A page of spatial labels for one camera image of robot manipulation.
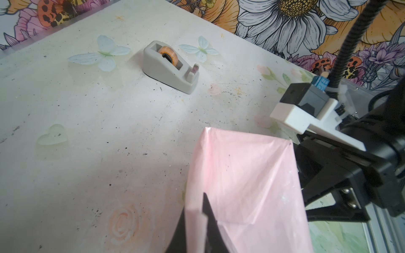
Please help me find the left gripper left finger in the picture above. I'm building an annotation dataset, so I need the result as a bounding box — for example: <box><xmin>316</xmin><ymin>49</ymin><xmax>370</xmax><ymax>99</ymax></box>
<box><xmin>165</xmin><ymin>209</ymin><xmax>187</xmax><ymax>253</ymax></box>

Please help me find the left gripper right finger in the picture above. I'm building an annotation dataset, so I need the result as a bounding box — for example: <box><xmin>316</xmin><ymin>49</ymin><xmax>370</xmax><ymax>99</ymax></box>
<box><xmin>202</xmin><ymin>193</ymin><xmax>229</xmax><ymax>253</ymax></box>

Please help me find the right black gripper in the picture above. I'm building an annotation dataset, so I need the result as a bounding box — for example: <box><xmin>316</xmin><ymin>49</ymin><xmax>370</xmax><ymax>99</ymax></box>
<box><xmin>294</xmin><ymin>131</ymin><xmax>405</xmax><ymax>222</ymax></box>

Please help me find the purple wrapping paper sheet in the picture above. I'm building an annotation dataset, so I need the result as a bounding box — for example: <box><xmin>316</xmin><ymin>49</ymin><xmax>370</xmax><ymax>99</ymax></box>
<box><xmin>185</xmin><ymin>128</ymin><xmax>313</xmax><ymax>253</ymax></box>

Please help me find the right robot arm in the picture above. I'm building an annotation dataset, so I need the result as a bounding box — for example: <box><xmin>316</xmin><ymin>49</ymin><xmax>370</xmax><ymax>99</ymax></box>
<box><xmin>294</xmin><ymin>80</ymin><xmax>405</xmax><ymax>222</ymax></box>

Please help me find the grey tape dispenser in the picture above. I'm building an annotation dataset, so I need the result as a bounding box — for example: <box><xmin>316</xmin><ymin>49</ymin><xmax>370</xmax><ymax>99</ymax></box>
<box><xmin>142</xmin><ymin>41</ymin><xmax>199</xmax><ymax>94</ymax></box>

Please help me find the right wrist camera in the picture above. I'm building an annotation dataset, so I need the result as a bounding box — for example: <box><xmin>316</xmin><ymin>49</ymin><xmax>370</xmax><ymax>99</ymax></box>
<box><xmin>270</xmin><ymin>75</ymin><xmax>366</xmax><ymax>151</ymax></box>

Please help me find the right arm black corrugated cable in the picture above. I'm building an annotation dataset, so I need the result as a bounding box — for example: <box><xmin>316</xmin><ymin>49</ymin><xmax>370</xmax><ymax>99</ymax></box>
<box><xmin>327</xmin><ymin>0</ymin><xmax>388</xmax><ymax>89</ymax></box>

